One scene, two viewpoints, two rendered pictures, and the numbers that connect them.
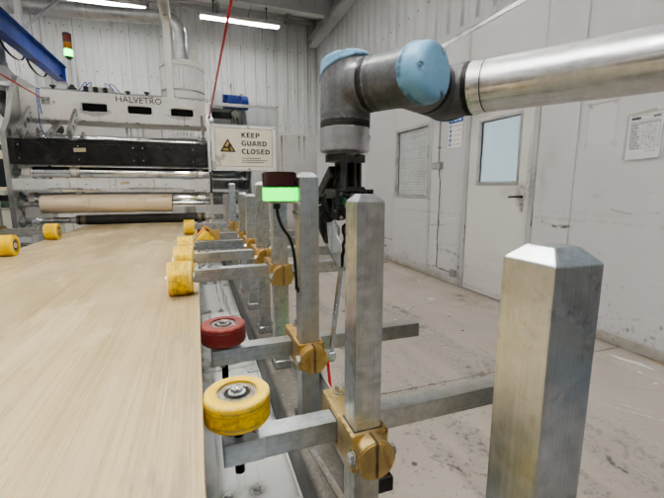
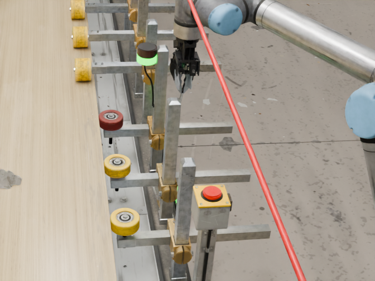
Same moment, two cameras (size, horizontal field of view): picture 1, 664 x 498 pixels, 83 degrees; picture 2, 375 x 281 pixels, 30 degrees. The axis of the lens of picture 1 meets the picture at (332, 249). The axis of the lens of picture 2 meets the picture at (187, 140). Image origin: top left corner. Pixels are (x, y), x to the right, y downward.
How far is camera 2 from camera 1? 1.60 m
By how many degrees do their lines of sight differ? 26
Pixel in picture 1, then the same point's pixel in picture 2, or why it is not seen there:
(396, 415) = not seen: hidden behind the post
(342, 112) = (184, 20)
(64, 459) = (62, 178)
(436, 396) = (209, 175)
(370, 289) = (172, 135)
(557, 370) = (183, 184)
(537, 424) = (179, 193)
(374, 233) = (176, 115)
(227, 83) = not seen: outside the picture
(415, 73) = (216, 27)
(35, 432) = (47, 166)
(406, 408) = not seen: hidden behind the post
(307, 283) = (158, 103)
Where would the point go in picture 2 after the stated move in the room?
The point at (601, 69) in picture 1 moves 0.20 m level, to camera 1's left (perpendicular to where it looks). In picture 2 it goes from (304, 45) to (231, 35)
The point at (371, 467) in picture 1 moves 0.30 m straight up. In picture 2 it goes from (167, 198) to (173, 113)
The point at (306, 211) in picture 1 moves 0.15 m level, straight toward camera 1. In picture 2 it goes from (160, 68) to (153, 93)
